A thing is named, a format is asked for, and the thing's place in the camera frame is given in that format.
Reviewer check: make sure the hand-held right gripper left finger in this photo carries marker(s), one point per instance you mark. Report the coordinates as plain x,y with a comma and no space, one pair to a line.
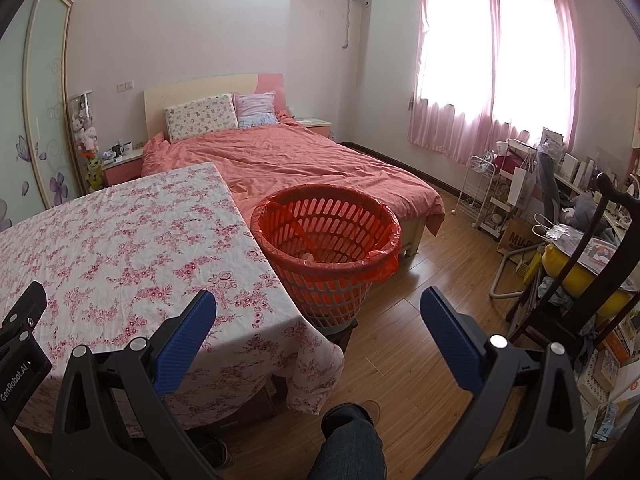
185,342

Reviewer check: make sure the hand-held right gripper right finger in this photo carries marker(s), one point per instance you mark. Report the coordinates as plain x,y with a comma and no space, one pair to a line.
450,342

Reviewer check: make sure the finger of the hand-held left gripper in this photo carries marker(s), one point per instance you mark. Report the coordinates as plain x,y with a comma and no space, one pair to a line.
27,310

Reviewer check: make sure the red plastic laundry basket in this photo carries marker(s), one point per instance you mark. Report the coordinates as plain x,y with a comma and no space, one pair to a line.
325,290

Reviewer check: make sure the person's right shoe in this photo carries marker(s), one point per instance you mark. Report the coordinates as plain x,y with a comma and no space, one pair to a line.
370,410

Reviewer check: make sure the person's shoe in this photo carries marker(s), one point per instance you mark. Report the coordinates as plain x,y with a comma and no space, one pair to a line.
370,410
215,452

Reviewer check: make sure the dark stool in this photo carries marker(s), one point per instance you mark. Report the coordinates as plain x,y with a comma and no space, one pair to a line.
345,332

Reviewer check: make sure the pink floral tablecloth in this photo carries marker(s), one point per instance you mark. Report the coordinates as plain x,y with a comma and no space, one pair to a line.
125,250

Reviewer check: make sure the person's left shoe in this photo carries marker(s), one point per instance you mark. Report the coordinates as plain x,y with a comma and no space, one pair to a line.
215,452

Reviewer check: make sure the brown paper bag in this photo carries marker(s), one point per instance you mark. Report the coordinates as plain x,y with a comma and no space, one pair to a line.
520,240

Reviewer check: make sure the person's right leg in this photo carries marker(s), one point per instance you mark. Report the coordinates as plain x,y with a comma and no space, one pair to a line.
345,445

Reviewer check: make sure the yellow tub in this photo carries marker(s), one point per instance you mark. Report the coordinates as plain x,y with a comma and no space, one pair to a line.
600,290

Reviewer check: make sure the white paper bag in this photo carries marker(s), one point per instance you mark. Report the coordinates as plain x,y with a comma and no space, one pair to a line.
522,187

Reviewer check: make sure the pink nightstand with clutter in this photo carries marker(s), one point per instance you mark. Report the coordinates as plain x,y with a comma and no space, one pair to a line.
122,167

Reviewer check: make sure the white mug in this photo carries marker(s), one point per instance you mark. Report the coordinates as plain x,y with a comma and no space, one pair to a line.
125,149

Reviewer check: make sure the dark wooden chair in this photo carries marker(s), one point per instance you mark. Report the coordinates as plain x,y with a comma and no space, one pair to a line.
597,225

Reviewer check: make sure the sliding wardrobe with purple flowers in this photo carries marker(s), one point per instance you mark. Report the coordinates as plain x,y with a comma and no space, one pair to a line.
45,110

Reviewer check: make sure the bed with salmon duvet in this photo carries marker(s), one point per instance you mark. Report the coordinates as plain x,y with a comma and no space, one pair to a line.
300,165

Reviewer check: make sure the floral pillow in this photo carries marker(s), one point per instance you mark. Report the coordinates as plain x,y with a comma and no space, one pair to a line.
200,117

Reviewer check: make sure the pink striped pillow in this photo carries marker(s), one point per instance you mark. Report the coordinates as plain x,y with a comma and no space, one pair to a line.
255,107

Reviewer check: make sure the pink nightstand with book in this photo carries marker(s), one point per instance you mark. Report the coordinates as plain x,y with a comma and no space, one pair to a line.
315,127

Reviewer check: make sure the beige and pink headboard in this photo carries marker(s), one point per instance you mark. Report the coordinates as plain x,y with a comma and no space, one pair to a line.
200,87

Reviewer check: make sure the pink curtain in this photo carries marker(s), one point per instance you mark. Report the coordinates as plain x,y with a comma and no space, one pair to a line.
540,75

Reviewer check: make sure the air conditioner pipe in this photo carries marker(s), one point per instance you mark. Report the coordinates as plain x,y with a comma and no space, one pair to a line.
347,20

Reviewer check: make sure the white tube frame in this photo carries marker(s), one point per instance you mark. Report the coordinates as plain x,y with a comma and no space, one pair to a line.
500,280

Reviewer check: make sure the white wall socket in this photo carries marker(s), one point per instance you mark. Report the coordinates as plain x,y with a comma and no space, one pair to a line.
125,85

